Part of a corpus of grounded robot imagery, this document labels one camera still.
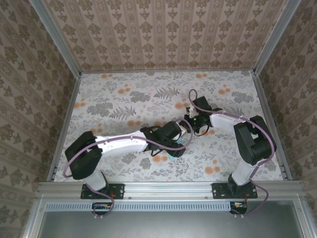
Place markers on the light blue cloth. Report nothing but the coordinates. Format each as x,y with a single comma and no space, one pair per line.
179,141

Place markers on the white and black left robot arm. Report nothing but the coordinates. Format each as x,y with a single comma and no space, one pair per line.
84,158

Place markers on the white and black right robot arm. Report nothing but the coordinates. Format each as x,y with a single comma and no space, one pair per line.
255,143

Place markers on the floral printed table cover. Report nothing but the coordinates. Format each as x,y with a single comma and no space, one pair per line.
123,99

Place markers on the grey metal panel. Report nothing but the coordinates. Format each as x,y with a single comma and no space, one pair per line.
168,225

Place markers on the small black connector board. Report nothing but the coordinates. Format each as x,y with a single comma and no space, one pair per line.
239,205
101,206

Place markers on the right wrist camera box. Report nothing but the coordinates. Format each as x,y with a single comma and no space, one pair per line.
191,111

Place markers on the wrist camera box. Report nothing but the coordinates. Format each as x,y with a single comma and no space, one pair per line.
191,111
183,130

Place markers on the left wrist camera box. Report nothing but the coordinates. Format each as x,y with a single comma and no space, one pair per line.
183,130

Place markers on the aluminium mounting rail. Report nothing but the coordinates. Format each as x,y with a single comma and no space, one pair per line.
168,191

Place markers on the aluminium side rail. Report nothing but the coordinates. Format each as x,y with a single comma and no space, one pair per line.
272,111
65,119

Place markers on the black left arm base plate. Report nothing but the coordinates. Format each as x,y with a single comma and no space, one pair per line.
119,191

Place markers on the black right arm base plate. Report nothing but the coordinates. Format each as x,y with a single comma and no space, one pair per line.
220,191

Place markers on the aluminium frame post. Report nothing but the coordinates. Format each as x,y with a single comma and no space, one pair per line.
275,37
57,37

